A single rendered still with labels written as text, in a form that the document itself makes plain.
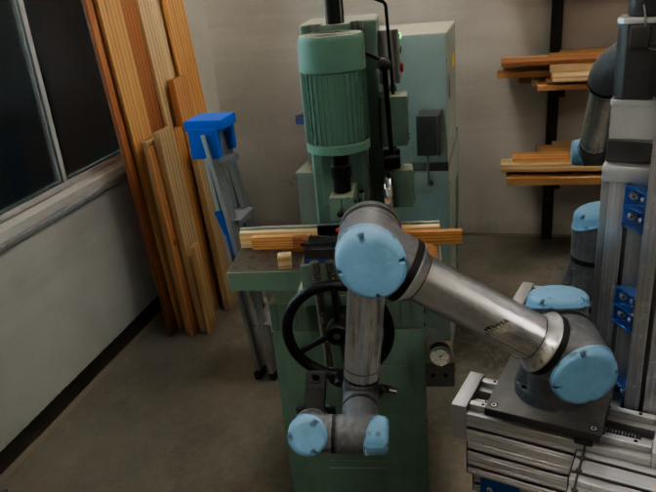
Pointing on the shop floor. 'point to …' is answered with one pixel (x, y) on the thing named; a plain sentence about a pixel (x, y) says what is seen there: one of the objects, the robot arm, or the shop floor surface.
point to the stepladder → (232, 220)
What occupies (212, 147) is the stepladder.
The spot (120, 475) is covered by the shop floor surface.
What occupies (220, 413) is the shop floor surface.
